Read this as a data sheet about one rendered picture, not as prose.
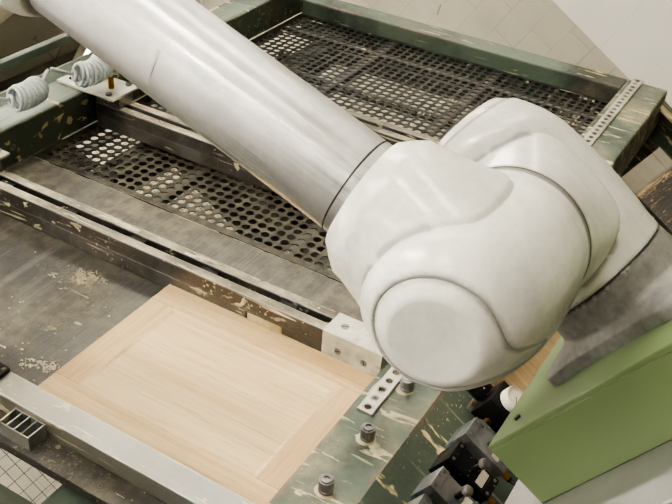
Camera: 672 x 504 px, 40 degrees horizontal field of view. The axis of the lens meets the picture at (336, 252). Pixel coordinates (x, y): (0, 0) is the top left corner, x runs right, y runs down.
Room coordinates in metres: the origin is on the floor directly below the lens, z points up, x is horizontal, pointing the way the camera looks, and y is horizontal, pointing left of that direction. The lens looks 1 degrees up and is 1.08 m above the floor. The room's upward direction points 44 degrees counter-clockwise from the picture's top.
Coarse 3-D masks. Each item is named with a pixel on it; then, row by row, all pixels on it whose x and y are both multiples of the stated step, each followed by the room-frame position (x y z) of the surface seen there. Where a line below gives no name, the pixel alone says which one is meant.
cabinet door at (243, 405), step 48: (144, 336) 1.74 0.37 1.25; (192, 336) 1.75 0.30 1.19; (240, 336) 1.76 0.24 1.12; (48, 384) 1.62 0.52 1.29; (96, 384) 1.63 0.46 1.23; (144, 384) 1.64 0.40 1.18; (192, 384) 1.65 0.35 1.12; (240, 384) 1.66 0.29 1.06; (288, 384) 1.66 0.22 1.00; (336, 384) 1.67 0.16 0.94; (144, 432) 1.54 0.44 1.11; (192, 432) 1.56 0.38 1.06; (240, 432) 1.56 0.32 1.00; (288, 432) 1.57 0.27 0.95; (240, 480) 1.48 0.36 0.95
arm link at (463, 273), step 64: (0, 0) 0.89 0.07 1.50; (64, 0) 0.86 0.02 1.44; (128, 0) 0.85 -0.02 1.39; (192, 0) 0.88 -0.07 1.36; (128, 64) 0.86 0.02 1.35; (192, 64) 0.84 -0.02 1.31; (256, 64) 0.84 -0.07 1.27; (192, 128) 0.88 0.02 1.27; (256, 128) 0.83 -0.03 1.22; (320, 128) 0.82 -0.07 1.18; (320, 192) 0.82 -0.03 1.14; (384, 192) 0.78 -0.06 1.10; (448, 192) 0.78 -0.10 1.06; (512, 192) 0.82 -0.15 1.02; (384, 256) 0.76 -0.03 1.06; (448, 256) 0.74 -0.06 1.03; (512, 256) 0.75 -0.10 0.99; (576, 256) 0.83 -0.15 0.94; (384, 320) 0.76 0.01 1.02; (448, 320) 0.73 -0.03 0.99; (512, 320) 0.74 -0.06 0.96; (448, 384) 0.76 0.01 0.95
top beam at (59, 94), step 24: (240, 0) 2.93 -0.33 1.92; (264, 0) 2.95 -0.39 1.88; (288, 0) 3.05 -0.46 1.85; (240, 24) 2.86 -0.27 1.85; (264, 24) 2.97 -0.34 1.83; (48, 96) 2.31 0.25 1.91; (72, 96) 2.32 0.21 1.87; (0, 120) 2.20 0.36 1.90; (24, 120) 2.21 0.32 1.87; (48, 120) 2.28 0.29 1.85; (72, 120) 2.35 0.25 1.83; (0, 144) 2.17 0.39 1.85; (24, 144) 2.23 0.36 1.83; (48, 144) 2.31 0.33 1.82
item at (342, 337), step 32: (0, 160) 2.05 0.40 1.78; (0, 192) 2.02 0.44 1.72; (32, 192) 2.02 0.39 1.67; (32, 224) 2.02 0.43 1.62; (64, 224) 1.96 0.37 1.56; (96, 224) 1.93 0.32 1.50; (128, 224) 1.93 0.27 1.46; (128, 256) 1.90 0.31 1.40; (160, 256) 1.85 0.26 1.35; (192, 256) 1.86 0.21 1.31; (192, 288) 1.84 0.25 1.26; (224, 288) 1.79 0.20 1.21; (256, 288) 1.80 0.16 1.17; (288, 320) 1.74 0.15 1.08; (320, 320) 1.73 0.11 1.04; (352, 320) 1.73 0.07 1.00; (352, 352) 1.69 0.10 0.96
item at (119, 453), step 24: (0, 384) 1.58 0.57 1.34; (24, 384) 1.58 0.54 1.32; (0, 408) 1.58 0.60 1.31; (24, 408) 1.54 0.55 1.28; (48, 408) 1.54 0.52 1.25; (72, 408) 1.55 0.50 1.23; (48, 432) 1.54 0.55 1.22; (72, 432) 1.50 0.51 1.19; (96, 432) 1.51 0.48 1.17; (120, 432) 1.51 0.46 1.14; (96, 456) 1.49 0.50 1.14; (120, 456) 1.47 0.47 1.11; (144, 456) 1.47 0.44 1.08; (144, 480) 1.45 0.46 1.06; (168, 480) 1.44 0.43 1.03; (192, 480) 1.44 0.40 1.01
